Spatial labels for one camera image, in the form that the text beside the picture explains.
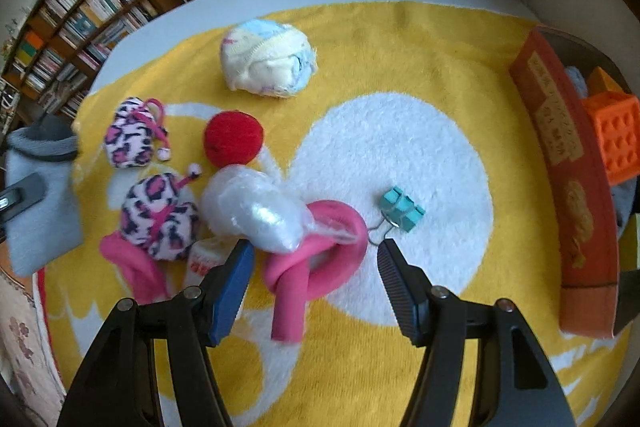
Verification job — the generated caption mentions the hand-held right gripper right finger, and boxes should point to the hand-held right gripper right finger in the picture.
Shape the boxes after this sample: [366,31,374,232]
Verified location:
[376,238,578,427]

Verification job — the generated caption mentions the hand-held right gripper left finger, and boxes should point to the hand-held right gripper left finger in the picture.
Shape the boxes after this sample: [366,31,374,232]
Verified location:
[56,238,257,427]

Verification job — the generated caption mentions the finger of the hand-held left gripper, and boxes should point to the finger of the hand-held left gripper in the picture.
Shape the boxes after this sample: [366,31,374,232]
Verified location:
[0,173,47,220]

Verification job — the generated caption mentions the light grey sock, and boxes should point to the light grey sock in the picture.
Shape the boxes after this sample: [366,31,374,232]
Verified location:
[5,117,83,278]

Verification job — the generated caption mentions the pink knotted foam tube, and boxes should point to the pink knotted foam tube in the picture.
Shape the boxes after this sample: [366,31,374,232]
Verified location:
[265,199,368,343]

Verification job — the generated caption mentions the teal binder clip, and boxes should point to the teal binder clip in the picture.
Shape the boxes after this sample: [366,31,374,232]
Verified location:
[367,186,427,244]

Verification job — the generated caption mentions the white plastic bag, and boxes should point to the white plastic bag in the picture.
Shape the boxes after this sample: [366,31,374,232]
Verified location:
[202,164,361,255]

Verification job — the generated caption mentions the pink leopard print sock ball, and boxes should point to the pink leopard print sock ball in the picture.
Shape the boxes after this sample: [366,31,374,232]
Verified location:
[122,164,201,260]
[105,97,173,170]

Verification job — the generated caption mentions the red knitted ball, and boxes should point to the red knitted ball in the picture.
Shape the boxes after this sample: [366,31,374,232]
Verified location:
[203,109,264,168]

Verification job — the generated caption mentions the orange cardboard box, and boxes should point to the orange cardboard box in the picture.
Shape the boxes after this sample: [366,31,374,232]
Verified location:
[510,26,640,338]

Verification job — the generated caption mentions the pastel white sock ball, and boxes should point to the pastel white sock ball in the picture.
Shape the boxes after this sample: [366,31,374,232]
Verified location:
[221,19,318,98]

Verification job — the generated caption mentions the yellow green block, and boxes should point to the yellow green block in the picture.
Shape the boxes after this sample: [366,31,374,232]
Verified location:
[621,213,640,269]

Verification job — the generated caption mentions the large orange toy cube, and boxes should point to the large orange toy cube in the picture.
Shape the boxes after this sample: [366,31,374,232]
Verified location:
[582,94,640,185]

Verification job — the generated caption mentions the beige patterned quilt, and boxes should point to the beige patterned quilt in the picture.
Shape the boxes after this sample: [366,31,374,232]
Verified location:
[0,257,66,427]

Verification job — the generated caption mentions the rows of books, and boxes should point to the rows of books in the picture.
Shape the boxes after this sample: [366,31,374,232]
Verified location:
[0,0,161,118]

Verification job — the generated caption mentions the yellow and white blanket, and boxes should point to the yellow and white blanket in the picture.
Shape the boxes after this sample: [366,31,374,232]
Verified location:
[32,2,640,427]

